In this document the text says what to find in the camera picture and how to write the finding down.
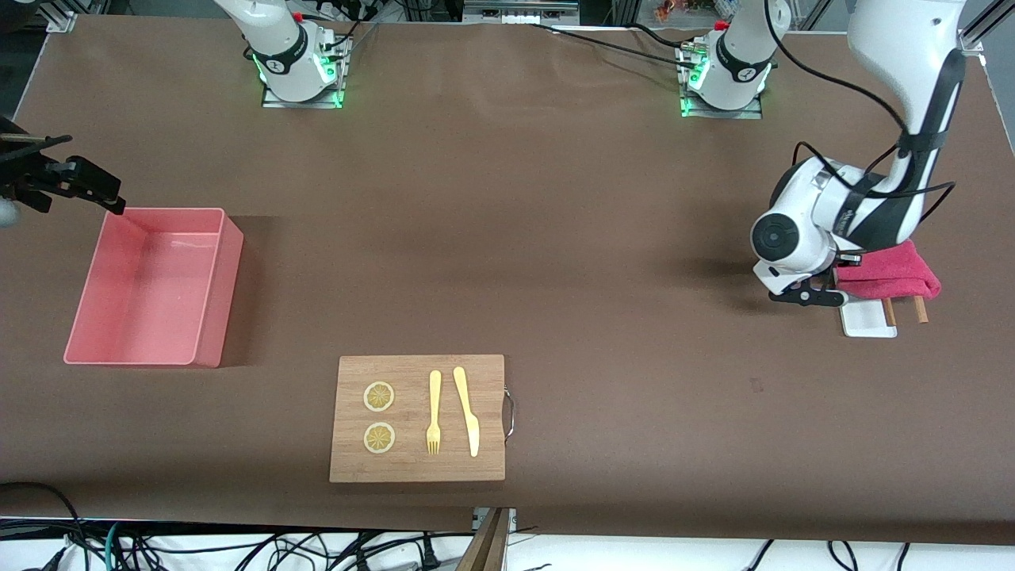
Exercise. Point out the white tray rack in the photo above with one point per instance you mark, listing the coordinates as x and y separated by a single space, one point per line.
864 319

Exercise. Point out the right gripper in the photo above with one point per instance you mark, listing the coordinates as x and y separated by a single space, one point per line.
24 181

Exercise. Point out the brown wooden plank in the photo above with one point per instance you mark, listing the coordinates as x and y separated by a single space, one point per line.
485 547

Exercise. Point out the grey power strip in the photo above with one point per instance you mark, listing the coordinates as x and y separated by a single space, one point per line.
515 14

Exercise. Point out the yellow plastic knife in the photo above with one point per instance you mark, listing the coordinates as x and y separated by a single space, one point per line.
473 432

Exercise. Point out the black power plug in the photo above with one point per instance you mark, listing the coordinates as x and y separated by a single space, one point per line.
428 555

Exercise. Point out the wooden cutting board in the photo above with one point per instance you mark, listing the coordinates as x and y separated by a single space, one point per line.
412 468

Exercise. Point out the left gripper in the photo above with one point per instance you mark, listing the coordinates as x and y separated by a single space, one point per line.
829 277

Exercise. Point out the orange small figure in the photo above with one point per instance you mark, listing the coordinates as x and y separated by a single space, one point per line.
668 9

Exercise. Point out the aluminium corner bracket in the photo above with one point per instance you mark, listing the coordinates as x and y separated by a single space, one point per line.
62 22
972 41

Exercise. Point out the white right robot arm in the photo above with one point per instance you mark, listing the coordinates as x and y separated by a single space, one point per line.
281 47

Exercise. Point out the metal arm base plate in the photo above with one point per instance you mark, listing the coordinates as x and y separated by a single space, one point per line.
317 103
745 114

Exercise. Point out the lemon slice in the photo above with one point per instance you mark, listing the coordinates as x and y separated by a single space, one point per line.
379 396
379 438

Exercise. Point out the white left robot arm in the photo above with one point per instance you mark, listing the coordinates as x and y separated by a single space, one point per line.
904 47

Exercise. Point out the metal table bracket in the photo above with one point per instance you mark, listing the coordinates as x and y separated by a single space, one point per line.
511 519

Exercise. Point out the yellow plastic fork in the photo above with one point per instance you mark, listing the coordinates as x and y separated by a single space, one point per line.
434 388

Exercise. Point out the pink plastic bin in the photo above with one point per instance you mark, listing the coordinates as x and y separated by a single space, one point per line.
143 285

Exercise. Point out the pink cloth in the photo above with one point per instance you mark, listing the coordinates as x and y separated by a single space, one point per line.
896 277

